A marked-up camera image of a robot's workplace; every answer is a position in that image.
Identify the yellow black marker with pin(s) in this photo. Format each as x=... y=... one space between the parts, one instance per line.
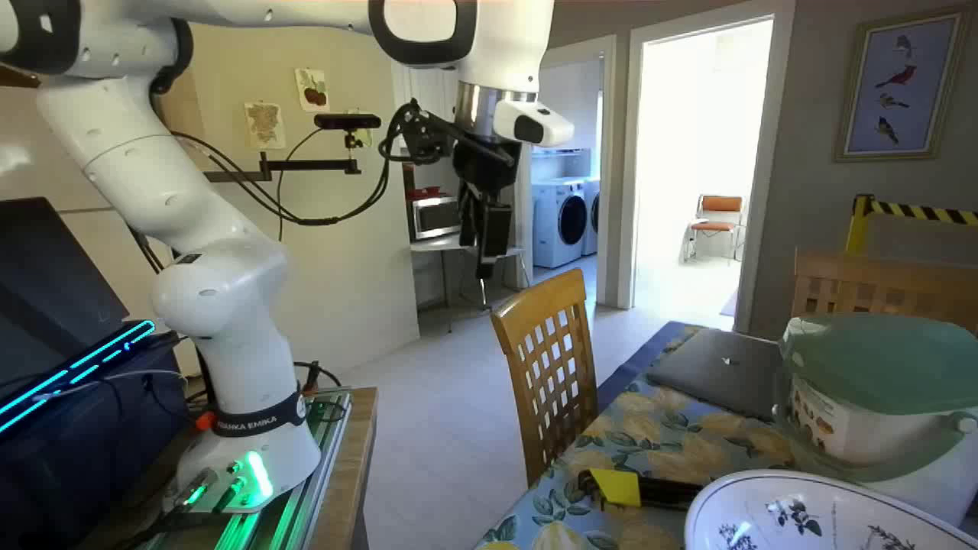
x=616 y=486

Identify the white printed bowl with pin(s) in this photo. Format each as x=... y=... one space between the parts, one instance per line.
x=805 y=514

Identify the closed dark blue laptop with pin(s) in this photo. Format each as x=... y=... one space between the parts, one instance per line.
x=720 y=372

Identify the black camera stand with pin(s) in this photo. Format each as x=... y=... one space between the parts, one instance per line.
x=306 y=163

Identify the floral tablecloth table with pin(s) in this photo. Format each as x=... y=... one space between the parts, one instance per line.
x=652 y=437

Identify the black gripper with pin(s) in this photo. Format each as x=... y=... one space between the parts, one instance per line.
x=488 y=168

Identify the yellow black caution barrier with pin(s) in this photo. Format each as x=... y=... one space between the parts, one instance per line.
x=859 y=218

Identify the orange seat chair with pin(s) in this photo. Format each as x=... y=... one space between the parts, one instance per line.
x=720 y=218

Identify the small picture fridge note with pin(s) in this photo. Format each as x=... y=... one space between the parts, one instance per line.
x=312 y=90

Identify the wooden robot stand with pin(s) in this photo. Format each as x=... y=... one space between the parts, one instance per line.
x=342 y=479

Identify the blue laundry basket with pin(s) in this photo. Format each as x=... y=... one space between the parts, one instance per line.
x=566 y=163

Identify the framed bird picture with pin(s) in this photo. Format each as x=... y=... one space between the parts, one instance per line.
x=902 y=86

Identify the navy blue bag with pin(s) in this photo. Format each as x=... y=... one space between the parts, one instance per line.
x=81 y=459

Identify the white slow cooker pot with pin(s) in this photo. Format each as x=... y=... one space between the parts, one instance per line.
x=844 y=423

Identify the green slow cooker lid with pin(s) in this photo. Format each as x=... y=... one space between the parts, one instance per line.
x=888 y=363

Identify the brown paper fridge note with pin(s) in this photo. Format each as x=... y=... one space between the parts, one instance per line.
x=264 y=125

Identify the black stereo camera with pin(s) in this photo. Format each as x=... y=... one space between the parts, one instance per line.
x=348 y=119

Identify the white refrigerator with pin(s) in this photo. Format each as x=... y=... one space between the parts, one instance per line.
x=348 y=285

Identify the white upper cabinet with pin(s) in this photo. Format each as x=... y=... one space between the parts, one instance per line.
x=429 y=82

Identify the white front load washer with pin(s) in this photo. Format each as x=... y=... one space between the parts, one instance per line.
x=557 y=221
x=593 y=216

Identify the wooden lattice back chair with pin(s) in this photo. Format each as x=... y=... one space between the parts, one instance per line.
x=539 y=368
x=888 y=285

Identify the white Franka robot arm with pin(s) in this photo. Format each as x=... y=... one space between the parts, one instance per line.
x=234 y=296

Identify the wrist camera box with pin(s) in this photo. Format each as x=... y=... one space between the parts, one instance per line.
x=529 y=125

